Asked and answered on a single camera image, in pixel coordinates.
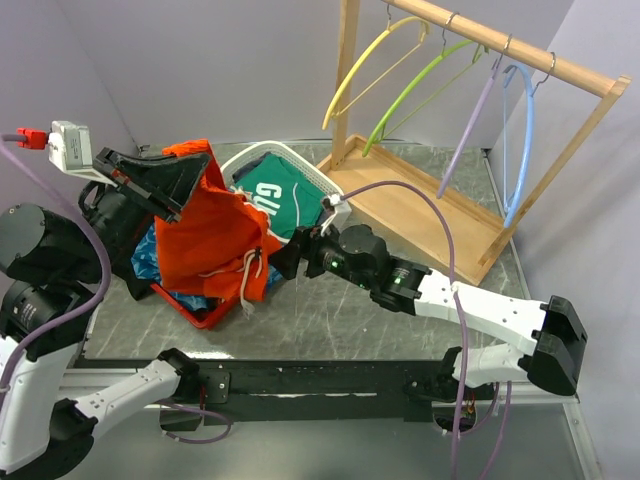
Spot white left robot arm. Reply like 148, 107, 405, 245
1, 149, 210, 479

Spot blue plastic hanger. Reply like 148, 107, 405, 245
500, 51, 557, 230

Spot green plastic hanger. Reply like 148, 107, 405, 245
361, 39, 490, 157

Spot wooden clothes rack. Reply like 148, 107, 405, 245
319, 1, 632, 286

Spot orange drawstring shorts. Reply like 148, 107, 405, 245
155, 139, 281, 314

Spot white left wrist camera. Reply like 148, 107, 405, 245
47, 121, 101, 181

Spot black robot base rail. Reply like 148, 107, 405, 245
74, 357, 496, 432

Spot white perforated plastic basket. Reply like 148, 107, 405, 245
220, 140, 342, 194

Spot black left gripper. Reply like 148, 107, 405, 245
69, 143, 213, 280

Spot red plastic tray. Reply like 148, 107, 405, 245
151, 283, 240, 330

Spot purple plastic hanger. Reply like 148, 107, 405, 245
436, 34, 513, 199

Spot blue patterned shorts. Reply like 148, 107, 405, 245
130, 224, 291, 313

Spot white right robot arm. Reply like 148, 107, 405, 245
269, 224, 588, 399

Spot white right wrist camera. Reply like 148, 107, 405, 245
321, 193, 351, 236

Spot yellow plastic hanger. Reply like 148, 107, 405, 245
321, 16, 432, 130

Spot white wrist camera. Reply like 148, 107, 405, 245
47, 121, 101, 181
321, 193, 351, 236

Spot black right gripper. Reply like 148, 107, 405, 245
266, 219, 374, 290

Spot green shorts with white letters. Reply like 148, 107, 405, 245
232, 152, 325, 242

